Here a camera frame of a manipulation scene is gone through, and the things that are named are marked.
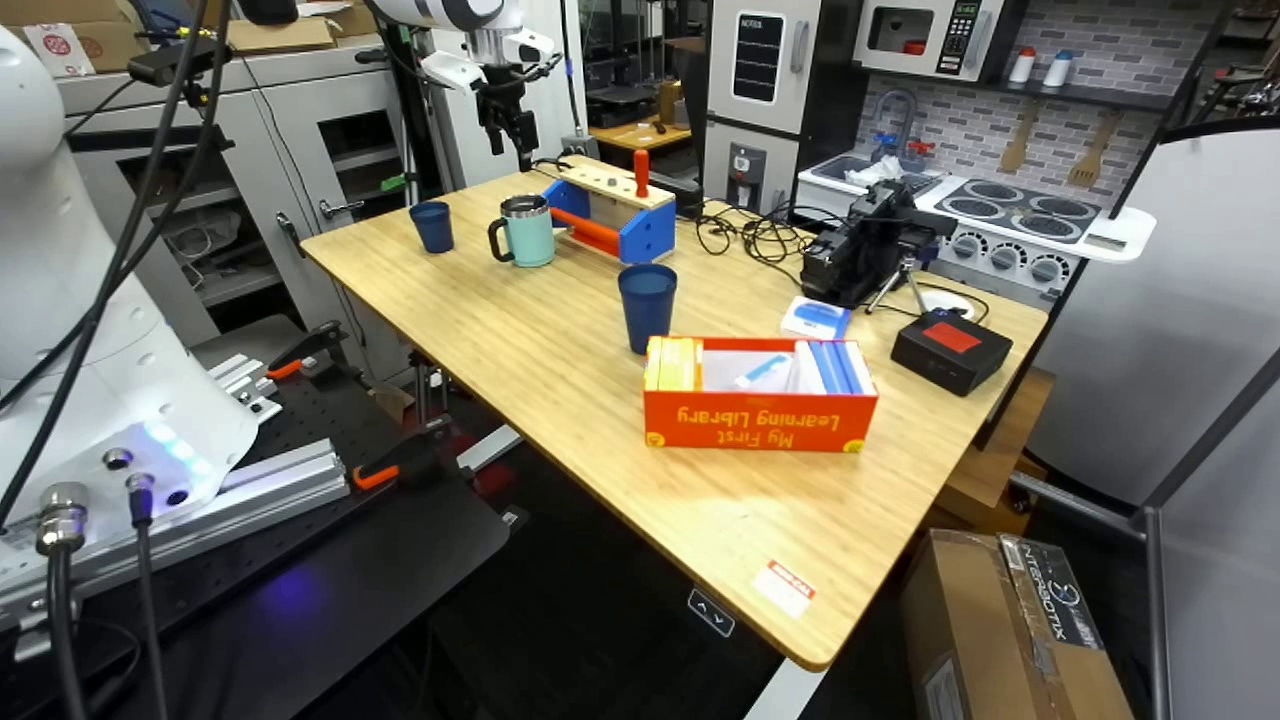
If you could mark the blue wooden toy workbench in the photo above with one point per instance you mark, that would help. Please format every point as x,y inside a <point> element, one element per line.
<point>651,234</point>

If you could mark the dark blue plastic cup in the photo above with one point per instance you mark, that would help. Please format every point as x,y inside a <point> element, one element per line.
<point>433,231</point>
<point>651,313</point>

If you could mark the black stereo camera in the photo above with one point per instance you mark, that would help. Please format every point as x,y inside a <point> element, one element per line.
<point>180,62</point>

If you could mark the aluminium extrusion rail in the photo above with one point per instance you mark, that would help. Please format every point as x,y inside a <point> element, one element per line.
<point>226,512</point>

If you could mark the black desk height controller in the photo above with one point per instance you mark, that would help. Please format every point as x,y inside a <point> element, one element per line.
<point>709,612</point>

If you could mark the grey metal cabinet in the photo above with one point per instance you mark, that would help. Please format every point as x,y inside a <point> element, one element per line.
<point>295,144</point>

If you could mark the black box with red top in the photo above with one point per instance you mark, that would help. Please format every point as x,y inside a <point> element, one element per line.
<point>950,354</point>

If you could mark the white toy oven cabinet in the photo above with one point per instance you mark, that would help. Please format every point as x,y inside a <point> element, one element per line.
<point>762,134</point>

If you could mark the wooden toy utensil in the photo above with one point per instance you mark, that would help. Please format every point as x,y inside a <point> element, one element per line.
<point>1023,142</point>
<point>1093,151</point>

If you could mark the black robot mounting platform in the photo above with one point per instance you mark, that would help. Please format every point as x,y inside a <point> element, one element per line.
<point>335,603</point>

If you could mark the small wooden side table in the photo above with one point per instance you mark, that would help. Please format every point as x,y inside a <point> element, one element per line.
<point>641,134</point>

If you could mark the black blue clamp tool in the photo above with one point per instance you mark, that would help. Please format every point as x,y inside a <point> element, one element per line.
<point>863,253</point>

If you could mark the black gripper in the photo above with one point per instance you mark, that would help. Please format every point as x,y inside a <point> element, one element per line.
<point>506,93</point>

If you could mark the small white bottle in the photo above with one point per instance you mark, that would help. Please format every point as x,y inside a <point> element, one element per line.
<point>1062,74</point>
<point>1023,68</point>

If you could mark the white toy sink and stove counter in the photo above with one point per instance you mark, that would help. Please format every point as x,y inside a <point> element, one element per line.
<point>1012,214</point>

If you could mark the brown cardboard box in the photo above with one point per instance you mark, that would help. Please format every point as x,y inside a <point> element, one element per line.
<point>1001,643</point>

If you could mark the orange children's book box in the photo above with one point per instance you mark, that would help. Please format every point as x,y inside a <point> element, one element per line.
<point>744,425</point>

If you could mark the toy kitchen patterned backsplash shelf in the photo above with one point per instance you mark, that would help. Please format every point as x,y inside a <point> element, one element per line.
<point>961,134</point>

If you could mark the red-orange toy peg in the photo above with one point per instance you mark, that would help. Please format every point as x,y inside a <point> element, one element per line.
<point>641,169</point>

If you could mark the flat cardboard box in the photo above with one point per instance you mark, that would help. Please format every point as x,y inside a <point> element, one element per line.
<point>286,32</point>

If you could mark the white toy microwave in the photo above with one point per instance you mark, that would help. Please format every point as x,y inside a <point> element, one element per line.
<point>920,32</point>

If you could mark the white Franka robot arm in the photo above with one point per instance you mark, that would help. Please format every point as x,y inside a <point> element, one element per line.
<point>82,266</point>

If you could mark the cardboard box with red sticker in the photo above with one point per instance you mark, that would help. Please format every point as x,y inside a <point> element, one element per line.
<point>54,41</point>

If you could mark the white and red table label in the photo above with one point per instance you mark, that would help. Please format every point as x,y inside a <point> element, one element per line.
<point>781,589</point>

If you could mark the blue and white card packet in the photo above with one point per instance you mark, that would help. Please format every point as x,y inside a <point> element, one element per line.
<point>814,316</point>

